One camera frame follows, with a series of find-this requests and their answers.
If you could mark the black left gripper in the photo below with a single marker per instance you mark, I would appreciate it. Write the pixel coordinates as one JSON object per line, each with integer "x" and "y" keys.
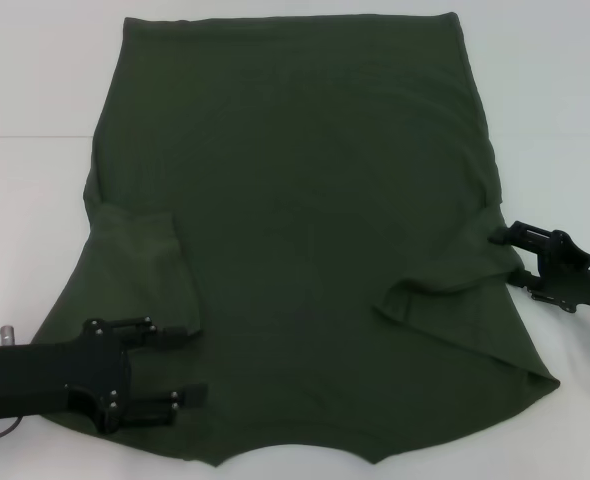
{"x": 35, "y": 377}

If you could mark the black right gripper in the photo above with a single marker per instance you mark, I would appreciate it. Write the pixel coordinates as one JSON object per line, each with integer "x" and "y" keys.
{"x": 570, "y": 280}

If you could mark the dark green t-shirt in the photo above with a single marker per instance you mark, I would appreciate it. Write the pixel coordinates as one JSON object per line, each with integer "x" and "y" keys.
{"x": 300, "y": 200}

